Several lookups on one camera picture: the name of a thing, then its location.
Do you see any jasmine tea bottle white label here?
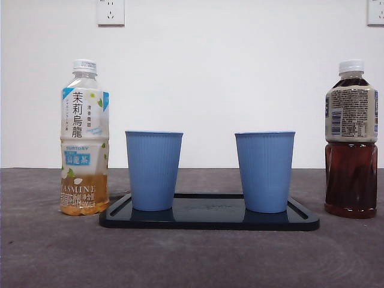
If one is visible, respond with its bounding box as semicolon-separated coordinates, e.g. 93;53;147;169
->
59;59;110;217

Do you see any dark tea bottle beige label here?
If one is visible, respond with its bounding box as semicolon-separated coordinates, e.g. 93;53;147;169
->
324;59;379;219

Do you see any blue ribbed plastic cup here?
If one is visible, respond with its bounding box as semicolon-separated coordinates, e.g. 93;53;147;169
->
125;130;184;212
235;130;297;214

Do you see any dark blue rectangular tray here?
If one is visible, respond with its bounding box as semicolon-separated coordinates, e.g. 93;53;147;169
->
98;193;321;232

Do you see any white wall socket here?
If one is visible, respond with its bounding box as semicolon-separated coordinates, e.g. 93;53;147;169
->
96;0;125;27
367;0;384;26

